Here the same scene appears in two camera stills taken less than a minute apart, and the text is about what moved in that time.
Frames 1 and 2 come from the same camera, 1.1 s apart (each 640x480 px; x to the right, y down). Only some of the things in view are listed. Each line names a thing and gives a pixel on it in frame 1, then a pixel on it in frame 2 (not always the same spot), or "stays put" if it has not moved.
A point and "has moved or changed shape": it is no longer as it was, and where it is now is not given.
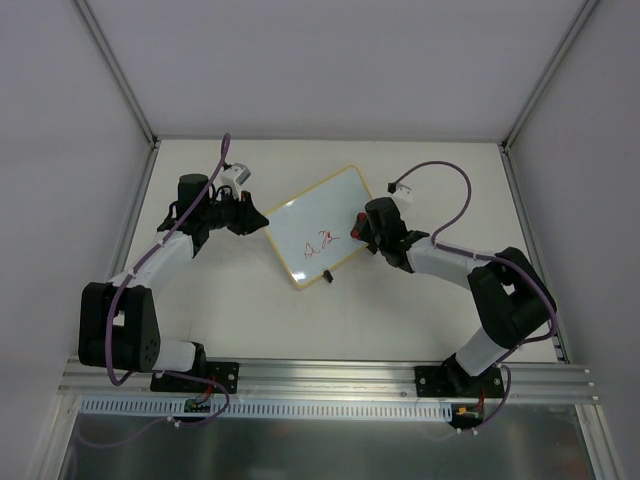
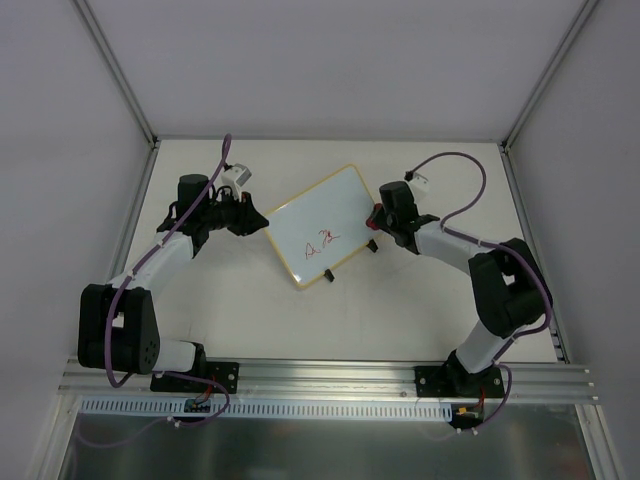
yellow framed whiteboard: x=311 y=231 stays put
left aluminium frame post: x=120 y=71 stays put
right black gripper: x=370 y=232 → x=388 y=218
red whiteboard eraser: x=358 y=227 has moved or changed shape
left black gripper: x=240 y=213 stays put
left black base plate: x=226 y=373 stays put
